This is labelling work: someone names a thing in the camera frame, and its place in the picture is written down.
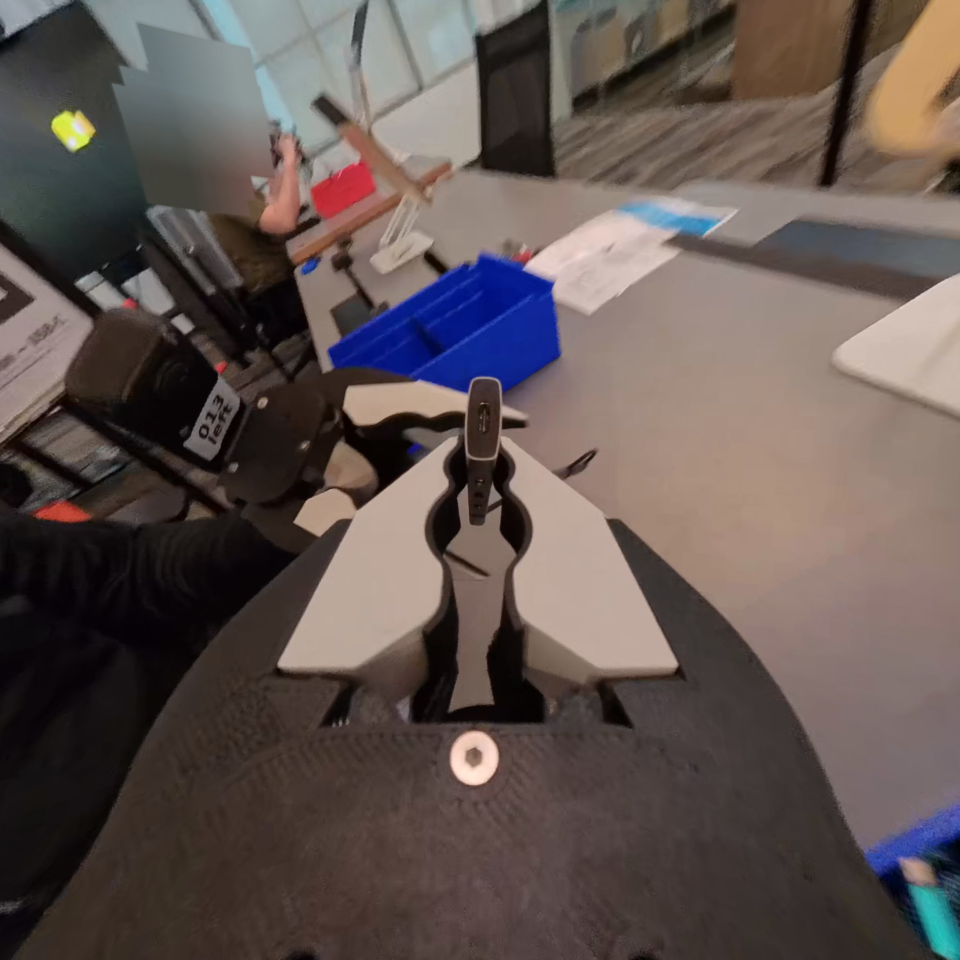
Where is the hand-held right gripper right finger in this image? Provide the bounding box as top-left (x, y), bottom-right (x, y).
top-left (498, 437), bottom-right (682, 725)

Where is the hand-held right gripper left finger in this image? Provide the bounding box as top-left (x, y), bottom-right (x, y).
top-left (276, 437), bottom-right (459, 725)

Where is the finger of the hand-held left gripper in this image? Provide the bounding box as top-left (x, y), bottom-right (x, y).
top-left (294, 442), bottom-right (381, 539)
top-left (341, 378), bottom-right (530, 451)

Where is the grey usb hub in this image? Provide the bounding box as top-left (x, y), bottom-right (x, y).
top-left (463, 376), bottom-right (505, 528)

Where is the blue plastic bin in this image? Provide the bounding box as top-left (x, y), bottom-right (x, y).
top-left (327, 253), bottom-right (562, 395)

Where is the white clear phone stand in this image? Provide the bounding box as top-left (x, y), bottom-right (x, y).
top-left (369, 191), bottom-right (436, 273)

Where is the red plastic bin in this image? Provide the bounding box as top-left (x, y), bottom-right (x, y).
top-left (311, 161), bottom-right (378, 219)

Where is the white printed paper sheet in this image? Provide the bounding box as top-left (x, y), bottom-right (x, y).
top-left (525, 210), bottom-right (680, 316)

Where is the black framed marker sign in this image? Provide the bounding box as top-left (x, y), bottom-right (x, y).
top-left (0, 241), bottom-right (95, 444)

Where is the black mesh office chair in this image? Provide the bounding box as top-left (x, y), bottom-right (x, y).
top-left (474, 7), bottom-right (556, 177)

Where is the blue white paper sheet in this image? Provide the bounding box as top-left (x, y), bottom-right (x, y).
top-left (615, 196), bottom-right (740, 240)

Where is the white monitor stand base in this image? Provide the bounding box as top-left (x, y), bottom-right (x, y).
top-left (831, 273), bottom-right (960, 420)

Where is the large blue storage tote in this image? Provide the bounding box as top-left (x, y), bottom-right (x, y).
top-left (866, 806), bottom-right (960, 960)

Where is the pile of cardboard boxes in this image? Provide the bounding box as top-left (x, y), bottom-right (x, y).
top-left (731, 0), bottom-right (856, 102)

